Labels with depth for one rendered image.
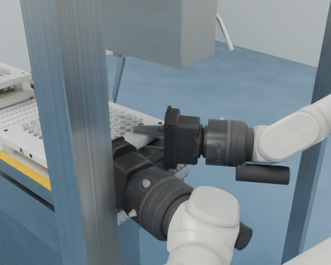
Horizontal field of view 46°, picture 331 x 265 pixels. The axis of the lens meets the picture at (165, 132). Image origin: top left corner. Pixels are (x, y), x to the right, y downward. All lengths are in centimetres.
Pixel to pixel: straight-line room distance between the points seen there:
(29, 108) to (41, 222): 41
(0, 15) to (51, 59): 368
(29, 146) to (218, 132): 34
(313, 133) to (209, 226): 33
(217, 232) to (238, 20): 465
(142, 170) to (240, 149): 20
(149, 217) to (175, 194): 5
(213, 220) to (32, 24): 28
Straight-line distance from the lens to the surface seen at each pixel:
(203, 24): 69
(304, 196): 150
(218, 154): 70
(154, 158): 78
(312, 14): 445
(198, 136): 71
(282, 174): 73
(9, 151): 82
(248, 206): 215
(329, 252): 20
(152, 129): 74
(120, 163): 59
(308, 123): 71
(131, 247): 99
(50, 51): 42
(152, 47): 69
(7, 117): 105
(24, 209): 80
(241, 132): 70
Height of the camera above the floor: 130
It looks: 28 degrees down
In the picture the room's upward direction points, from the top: straight up
